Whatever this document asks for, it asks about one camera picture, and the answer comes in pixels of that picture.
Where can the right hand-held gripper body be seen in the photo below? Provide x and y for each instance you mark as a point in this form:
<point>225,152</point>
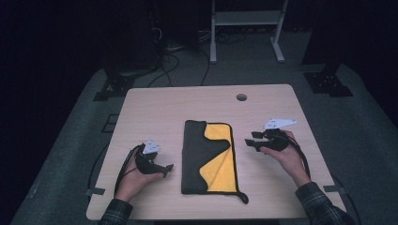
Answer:
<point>277,139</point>

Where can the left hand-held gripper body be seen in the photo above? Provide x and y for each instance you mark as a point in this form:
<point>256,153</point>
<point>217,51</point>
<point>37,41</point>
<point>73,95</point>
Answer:
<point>147,164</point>

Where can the yellow and black cloth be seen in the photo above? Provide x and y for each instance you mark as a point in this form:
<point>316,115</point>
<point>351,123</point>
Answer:
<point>200,156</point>

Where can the person's left hand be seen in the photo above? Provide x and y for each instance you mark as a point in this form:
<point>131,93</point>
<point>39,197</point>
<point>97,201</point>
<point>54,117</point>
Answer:
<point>134,184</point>

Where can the person's right hand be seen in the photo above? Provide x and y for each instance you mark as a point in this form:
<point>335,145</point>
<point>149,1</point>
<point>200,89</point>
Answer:
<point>289,159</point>

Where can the grey tape strip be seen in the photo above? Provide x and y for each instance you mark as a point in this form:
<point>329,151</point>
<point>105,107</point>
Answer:
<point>333,188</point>
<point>95,191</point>

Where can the black stand base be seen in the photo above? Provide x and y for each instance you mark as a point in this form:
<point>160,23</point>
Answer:
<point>120,84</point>
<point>328,82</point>

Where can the black floor outlet frame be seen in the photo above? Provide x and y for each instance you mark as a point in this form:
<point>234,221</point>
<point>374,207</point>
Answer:
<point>111,122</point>

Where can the white metal desk frame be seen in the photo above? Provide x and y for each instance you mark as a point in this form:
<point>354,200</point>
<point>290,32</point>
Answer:
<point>247,18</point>

